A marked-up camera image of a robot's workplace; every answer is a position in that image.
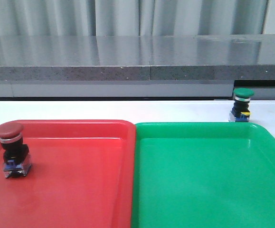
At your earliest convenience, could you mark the green plastic tray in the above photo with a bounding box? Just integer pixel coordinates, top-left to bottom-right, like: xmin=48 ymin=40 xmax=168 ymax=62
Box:
xmin=131 ymin=123 xmax=275 ymax=228

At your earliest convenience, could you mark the grey stone counter ledge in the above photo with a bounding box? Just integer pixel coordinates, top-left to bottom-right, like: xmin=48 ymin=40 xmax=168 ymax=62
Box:
xmin=0 ymin=35 xmax=275 ymax=100

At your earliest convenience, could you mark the red plastic tray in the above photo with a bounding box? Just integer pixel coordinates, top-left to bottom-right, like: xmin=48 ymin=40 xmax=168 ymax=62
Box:
xmin=0 ymin=120 xmax=136 ymax=228

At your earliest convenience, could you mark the red mushroom push button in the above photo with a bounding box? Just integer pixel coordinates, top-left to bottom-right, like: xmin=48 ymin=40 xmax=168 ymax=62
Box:
xmin=0 ymin=122 xmax=32 ymax=178

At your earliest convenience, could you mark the white pleated curtain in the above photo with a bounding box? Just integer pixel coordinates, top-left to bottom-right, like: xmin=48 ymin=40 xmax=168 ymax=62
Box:
xmin=0 ymin=0 xmax=268 ymax=36

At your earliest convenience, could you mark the green mushroom push button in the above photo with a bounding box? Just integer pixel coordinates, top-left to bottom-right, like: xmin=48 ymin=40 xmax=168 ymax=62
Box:
xmin=228 ymin=88 xmax=254 ymax=122

